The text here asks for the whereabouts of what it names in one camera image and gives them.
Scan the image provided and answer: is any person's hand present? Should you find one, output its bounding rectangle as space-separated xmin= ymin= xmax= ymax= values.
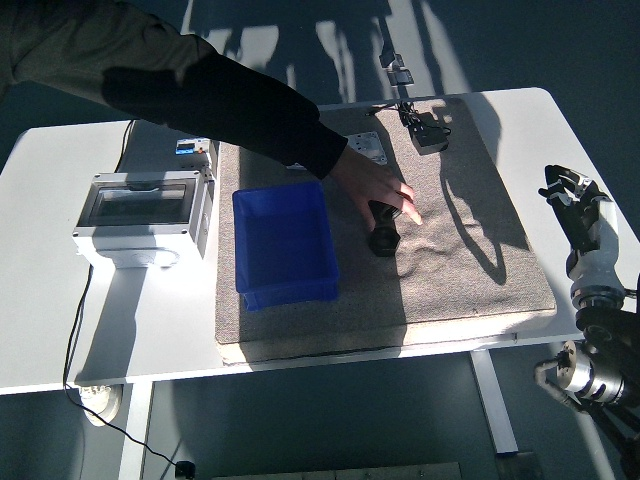
xmin=328 ymin=146 xmax=424 ymax=229

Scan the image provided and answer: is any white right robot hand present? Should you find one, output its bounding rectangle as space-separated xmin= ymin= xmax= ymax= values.
xmin=537 ymin=163 xmax=624 ymax=297

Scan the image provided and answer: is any black hexagonal nut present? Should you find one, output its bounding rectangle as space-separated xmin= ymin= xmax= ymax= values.
xmin=372 ymin=198 xmax=404 ymax=232
xmin=367 ymin=227 xmax=401 ymax=259

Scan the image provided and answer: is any blue plastic box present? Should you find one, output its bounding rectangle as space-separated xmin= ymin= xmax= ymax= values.
xmin=232 ymin=180 xmax=341 ymax=312

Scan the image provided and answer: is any black power adapter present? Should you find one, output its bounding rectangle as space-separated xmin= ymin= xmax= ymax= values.
xmin=410 ymin=112 xmax=451 ymax=156

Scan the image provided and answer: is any black clamp device on stand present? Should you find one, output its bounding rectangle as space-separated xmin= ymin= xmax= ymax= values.
xmin=378 ymin=47 xmax=416 ymax=89

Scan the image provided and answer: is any grey-brown mat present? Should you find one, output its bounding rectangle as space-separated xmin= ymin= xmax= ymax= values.
xmin=214 ymin=97 xmax=559 ymax=367

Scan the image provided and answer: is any blue and white circuit breaker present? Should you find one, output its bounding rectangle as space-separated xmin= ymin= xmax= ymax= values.
xmin=173 ymin=137 xmax=220 ymax=169

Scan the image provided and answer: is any white right table leg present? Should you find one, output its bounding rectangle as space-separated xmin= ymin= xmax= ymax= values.
xmin=469 ymin=348 xmax=541 ymax=480

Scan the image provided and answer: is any white table leg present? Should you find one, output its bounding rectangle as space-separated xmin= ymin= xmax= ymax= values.
xmin=117 ymin=382 xmax=154 ymax=480
xmin=469 ymin=348 xmax=541 ymax=480

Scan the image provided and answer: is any person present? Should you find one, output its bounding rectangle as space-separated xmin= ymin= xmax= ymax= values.
xmin=0 ymin=0 xmax=226 ymax=427

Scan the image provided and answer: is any white left table leg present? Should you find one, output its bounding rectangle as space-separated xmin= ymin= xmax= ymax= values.
xmin=117 ymin=382 xmax=154 ymax=480

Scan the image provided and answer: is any black adapter cord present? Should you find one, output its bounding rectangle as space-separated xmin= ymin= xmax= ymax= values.
xmin=367 ymin=102 xmax=426 ymax=131

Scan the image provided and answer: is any grey enclosure with clear lid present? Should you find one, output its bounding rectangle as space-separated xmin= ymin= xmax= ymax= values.
xmin=72 ymin=168 xmax=217 ymax=271

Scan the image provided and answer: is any long black power cable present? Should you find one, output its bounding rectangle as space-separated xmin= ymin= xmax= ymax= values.
xmin=60 ymin=118 xmax=181 ymax=469

